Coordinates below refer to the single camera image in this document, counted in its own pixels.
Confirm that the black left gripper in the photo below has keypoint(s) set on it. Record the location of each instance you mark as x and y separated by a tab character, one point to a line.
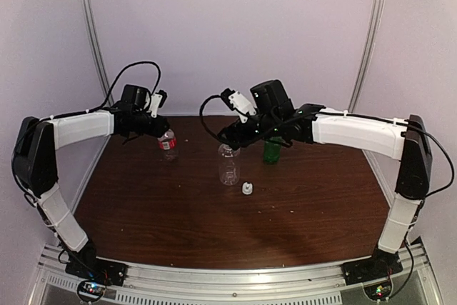
158	130

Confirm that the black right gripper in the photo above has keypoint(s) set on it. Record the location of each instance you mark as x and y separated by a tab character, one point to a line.
231	131

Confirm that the clear bottle red label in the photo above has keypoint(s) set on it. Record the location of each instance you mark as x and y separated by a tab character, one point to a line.
168	145

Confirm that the large clear plastic bottle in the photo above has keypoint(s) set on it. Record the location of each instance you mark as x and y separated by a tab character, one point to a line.
229	165

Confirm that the white nozzle bottle cap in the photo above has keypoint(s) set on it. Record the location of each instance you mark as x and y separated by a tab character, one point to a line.
247	188

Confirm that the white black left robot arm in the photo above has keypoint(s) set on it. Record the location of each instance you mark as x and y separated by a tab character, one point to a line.
34	166

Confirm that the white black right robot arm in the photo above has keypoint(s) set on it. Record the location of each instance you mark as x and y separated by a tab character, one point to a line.
271	114

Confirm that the green plastic bottle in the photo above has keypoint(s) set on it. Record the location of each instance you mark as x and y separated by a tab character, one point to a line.
272	150

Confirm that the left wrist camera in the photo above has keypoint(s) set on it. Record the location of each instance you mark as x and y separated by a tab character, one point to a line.
157	100

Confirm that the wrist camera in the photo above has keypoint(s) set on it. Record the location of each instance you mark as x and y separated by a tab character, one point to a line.
157	100
238	103

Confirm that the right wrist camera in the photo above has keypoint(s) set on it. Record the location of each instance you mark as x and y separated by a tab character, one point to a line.
238	103

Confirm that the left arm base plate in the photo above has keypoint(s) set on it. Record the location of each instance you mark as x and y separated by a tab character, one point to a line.
104	272

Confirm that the left aluminium frame post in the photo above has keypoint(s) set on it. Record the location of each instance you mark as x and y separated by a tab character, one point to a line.
96	49

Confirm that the aluminium frame post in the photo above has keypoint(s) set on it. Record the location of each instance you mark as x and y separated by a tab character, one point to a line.
367	53
96	49

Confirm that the right aluminium frame post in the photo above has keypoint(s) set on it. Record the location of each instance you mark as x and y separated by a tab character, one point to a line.
367	53

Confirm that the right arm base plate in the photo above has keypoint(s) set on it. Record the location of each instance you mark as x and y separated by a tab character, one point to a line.
369	269

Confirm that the aluminium front rail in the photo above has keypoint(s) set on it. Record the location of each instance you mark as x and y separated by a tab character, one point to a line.
313	284

